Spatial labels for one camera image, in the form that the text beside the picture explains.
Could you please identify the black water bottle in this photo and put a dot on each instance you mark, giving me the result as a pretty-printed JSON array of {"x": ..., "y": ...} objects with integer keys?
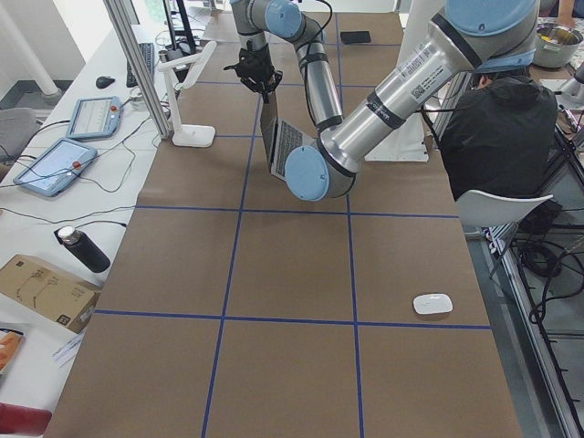
[{"x": 83, "y": 249}]

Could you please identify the white computer mouse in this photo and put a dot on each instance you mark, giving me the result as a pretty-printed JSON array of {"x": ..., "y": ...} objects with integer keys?
[{"x": 431, "y": 304}]

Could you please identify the white chair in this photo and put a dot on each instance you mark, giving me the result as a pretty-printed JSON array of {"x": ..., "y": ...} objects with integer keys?
[{"x": 485, "y": 210}]

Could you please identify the white desk lamp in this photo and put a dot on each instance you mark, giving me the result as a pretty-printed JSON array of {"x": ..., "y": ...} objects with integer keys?
[{"x": 185, "y": 134}]

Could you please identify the steel pot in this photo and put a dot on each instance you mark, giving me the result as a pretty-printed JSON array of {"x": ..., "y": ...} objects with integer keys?
[{"x": 555, "y": 45}]

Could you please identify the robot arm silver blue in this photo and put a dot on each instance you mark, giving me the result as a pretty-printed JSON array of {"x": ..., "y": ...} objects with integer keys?
[{"x": 463, "y": 36}]

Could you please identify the black mouse pad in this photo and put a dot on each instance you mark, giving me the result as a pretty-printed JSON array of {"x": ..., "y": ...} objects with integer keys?
[{"x": 355, "y": 37}]

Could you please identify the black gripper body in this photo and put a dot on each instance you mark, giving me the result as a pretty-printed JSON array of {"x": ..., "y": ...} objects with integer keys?
[{"x": 256, "y": 67}]

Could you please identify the grey laptop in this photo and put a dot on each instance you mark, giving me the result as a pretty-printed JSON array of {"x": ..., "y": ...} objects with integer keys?
[{"x": 279, "y": 137}]

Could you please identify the brown cardboard box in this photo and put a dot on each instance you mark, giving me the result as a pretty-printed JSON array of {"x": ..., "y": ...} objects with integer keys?
[{"x": 50, "y": 291}]

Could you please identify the person in black hoodie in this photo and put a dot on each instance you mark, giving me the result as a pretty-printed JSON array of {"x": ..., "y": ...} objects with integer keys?
[{"x": 500, "y": 135}]

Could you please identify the blue teach pendant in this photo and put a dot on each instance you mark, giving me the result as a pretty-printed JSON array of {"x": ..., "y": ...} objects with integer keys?
[
  {"x": 94, "y": 119},
  {"x": 55, "y": 169}
]

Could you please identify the black computer mouse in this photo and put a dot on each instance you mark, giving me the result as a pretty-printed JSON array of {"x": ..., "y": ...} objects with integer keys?
[{"x": 103, "y": 82}]

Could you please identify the aluminium frame post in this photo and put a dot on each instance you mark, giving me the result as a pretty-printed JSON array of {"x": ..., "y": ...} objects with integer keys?
[{"x": 120, "y": 20}]

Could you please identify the upper blue teach pendant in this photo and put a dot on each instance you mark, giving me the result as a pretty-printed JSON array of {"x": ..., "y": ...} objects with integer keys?
[{"x": 94, "y": 119}]

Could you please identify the lower blue teach pendant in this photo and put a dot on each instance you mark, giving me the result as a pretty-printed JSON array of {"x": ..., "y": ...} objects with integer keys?
[{"x": 55, "y": 169}]

